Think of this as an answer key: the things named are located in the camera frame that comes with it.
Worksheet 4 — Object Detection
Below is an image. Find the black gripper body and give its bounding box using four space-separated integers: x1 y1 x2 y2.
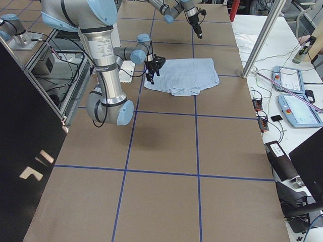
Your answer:
146 64 160 85
189 14 202 37

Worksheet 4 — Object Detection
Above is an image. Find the light blue button shirt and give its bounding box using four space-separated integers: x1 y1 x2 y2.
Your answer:
144 58 220 96

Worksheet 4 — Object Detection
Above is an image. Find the spare robot base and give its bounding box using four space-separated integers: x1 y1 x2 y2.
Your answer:
1 14 43 50

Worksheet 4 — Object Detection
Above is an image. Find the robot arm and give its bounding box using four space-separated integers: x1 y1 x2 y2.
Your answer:
147 0 206 39
41 1 166 126

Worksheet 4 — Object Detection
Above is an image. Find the red tube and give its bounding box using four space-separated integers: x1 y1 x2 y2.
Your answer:
229 0 240 22

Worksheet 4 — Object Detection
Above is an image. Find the clear plastic bag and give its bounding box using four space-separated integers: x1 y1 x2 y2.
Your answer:
234 32 258 54

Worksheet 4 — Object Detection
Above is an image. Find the reacher grabber stick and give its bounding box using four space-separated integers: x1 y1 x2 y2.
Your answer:
254 72 322 113

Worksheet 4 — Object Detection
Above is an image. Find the orange circuit board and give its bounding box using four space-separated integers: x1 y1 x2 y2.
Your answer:
252 99 263 111
257 116 269 133

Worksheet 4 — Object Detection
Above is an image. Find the upper teach pendant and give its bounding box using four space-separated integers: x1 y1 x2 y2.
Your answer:
272 66 305 94

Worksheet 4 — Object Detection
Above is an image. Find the teach pendant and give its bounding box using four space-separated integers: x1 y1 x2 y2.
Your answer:
272 66 305 94
278 94 322 128

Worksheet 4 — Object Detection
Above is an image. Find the grey control box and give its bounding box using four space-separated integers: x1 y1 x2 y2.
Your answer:
31 48 55 75

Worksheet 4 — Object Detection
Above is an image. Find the small black device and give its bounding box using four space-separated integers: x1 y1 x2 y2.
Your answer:
271 115 283 122

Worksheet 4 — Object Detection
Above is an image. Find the lower teach pendant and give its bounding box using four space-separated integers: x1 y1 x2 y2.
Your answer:
278 94 322 128

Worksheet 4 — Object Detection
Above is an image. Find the black roll with label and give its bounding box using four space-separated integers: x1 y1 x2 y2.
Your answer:
264 141 299 181

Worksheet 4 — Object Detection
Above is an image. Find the black monitor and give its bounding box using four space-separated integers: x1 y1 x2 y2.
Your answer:
289 129 322 202

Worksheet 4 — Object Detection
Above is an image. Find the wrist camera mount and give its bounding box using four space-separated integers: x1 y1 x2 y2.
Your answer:
153 54 166 71
196 8 207 16

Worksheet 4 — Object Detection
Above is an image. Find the white pedestal column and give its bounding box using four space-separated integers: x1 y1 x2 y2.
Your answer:
111 23 135 83

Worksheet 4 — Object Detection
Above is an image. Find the aluminium frame post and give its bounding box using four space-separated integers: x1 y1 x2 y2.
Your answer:
241 0 286 78

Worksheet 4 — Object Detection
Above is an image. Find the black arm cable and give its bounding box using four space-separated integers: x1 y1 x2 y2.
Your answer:
36 0 154 128

